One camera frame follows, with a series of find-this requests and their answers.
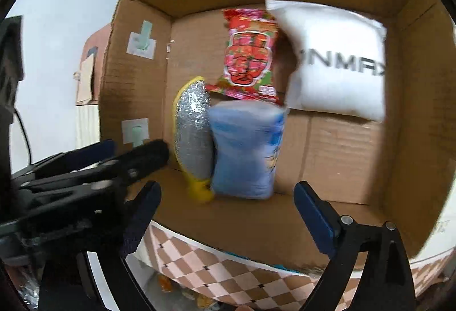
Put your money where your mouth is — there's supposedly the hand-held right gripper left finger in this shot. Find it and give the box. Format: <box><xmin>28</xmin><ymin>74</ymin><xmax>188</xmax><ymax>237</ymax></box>
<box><xmin>76</xmin><ymin>181</ymin><xmax>162</xmax><ymax>311</ymax></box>

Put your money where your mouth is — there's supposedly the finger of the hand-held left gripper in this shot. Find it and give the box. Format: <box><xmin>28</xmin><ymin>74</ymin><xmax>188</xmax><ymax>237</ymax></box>
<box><xmin>11</xmin><ymin>139</ymin><xmax>117</xmax><ymax>188</ymax></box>
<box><xmin>21</xmin><ymin>139</ymin><xmax>170</xmax><ymax>214</ymax></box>

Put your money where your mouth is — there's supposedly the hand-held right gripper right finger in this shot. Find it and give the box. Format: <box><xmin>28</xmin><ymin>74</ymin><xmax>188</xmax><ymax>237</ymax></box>
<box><xmin>294</xmin><ymin>181</ymin><xmax>417</xmax><ymax>311</ymax></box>

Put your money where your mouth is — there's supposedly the large cardboard box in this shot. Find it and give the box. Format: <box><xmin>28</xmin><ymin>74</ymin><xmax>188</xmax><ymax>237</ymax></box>
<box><xmin>99</xmin><ymin>0</ymin><xmax>456</xmax><ymax>272</ymax></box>

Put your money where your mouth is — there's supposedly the silver and yellow scouring sponge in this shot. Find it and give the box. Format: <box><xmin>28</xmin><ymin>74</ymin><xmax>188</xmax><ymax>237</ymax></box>
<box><xmin>172</xmin><ymin>76</ymin><xmax>216</xmax><ymax>204</ymax></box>

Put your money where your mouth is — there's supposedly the blue soft packet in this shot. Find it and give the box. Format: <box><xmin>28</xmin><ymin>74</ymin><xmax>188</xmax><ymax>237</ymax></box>
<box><xmin>207</xmin><ymin>100</ymin><xmax>286</xmax><ymax>200</ymax></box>

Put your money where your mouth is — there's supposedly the red snack packet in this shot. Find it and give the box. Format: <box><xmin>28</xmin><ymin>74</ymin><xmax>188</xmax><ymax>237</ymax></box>
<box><xmin>205</xmin><ymin>8</ymin><xmax>282</xmax><ymax>105</ymax></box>

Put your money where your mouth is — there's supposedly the white pillow pack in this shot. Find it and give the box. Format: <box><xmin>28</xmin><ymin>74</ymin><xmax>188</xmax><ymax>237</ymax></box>
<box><xmin>265</xmin><ymin>0</ymin><xmax>388</xmax><ymax>122</ymax></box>

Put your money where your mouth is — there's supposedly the white radiator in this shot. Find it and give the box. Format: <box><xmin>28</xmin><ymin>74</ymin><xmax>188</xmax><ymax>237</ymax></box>
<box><xmin>76</xmin><ymin>105</ymin><xmax>101</xmax><ymax>152</ymax></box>

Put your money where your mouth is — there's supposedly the small brown cardboard box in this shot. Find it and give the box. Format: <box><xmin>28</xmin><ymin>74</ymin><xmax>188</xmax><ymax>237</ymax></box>
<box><xmin>74</xmin><ymin>24</ymin><xmax>112</xmax><ymax>106</ymax></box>

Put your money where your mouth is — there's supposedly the white printed box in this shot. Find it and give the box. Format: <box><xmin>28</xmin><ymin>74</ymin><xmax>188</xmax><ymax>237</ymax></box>
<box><xmin>410</xmin><ymin>202</ymin><xmax>455</xmax><ymax>295</ymax></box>

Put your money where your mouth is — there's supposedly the black cable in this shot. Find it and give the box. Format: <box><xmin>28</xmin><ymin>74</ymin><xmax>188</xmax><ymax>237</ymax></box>
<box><xmin>13</xmin><ymin>107</ymin><xmax>33</xmax><ymax>166</ymax></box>

